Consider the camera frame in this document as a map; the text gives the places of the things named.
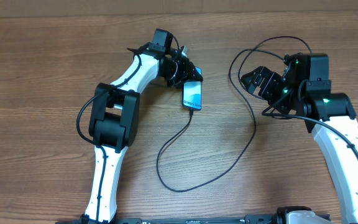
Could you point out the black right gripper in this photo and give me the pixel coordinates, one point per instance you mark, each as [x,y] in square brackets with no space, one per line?
[271,82]

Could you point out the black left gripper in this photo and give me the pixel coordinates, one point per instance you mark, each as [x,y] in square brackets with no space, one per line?
[186,74]

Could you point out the Samsung Galaxy smartphone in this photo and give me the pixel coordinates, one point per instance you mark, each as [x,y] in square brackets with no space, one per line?
[191,95]

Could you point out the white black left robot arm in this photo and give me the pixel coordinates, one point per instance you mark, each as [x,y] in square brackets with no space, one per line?
[115,114]

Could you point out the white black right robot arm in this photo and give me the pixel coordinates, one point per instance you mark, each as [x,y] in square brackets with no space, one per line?
[304,92]

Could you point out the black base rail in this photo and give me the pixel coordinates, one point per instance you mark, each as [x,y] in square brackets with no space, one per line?
[278,217]

